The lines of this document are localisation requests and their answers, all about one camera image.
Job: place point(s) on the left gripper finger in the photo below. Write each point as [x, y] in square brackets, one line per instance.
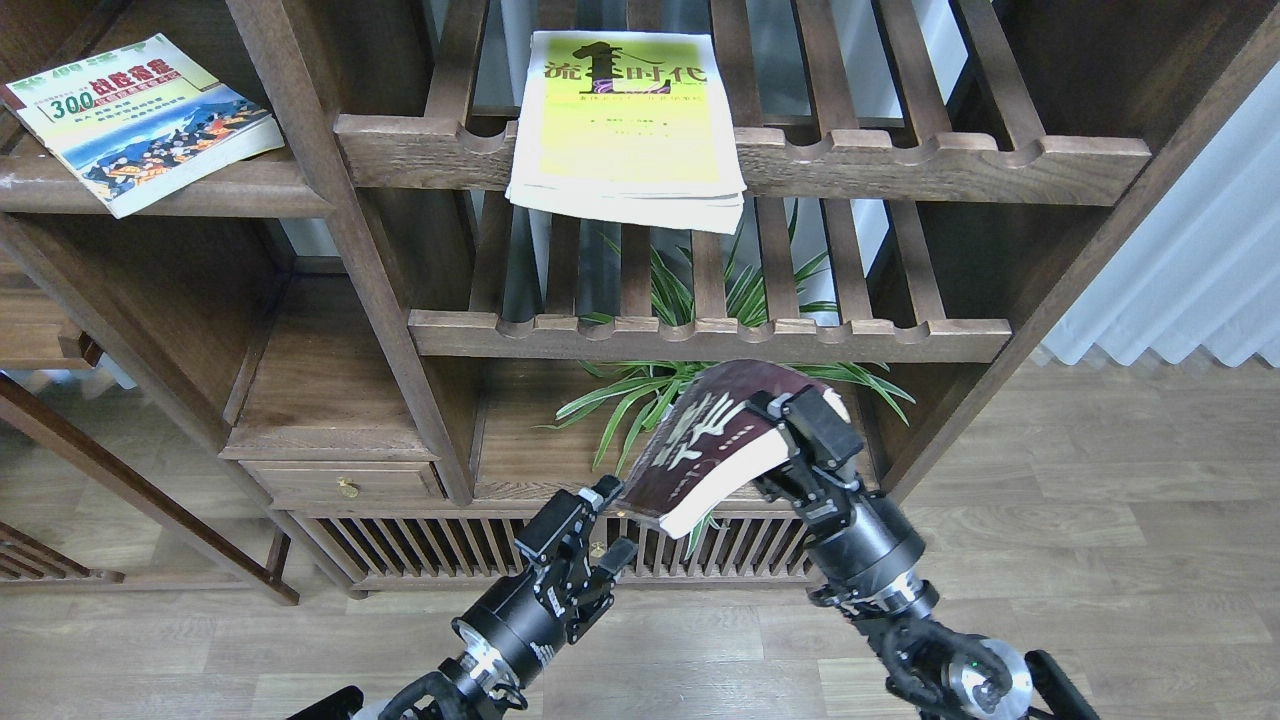
[615, 559]
[561, 528]

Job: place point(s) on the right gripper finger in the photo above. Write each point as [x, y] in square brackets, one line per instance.
[815, 436]

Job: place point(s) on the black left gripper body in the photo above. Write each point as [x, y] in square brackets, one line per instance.
[517, 627]

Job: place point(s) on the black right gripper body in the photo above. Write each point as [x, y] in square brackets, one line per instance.
[864, 546]

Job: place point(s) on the maroon cover book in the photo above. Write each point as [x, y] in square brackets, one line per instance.
[711, 444]

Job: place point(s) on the yellow green cover book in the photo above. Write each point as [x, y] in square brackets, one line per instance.
[627, 127]

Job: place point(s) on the white blue illustrated book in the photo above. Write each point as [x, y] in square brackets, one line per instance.
[140, 122]

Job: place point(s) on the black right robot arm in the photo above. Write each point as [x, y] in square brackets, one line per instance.
[946, 674]

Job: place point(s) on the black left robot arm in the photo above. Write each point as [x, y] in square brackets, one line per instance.
[446, 693]

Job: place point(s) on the green spider plant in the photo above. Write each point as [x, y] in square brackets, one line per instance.
[643, 392]

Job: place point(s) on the brass drawer knob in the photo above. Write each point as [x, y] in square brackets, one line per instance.
[347, 488]

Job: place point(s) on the dark wooden bookshelf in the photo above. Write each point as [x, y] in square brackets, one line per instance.
[361, 304]

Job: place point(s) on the white pleated curtain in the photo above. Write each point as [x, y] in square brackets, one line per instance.
[1200, 275]

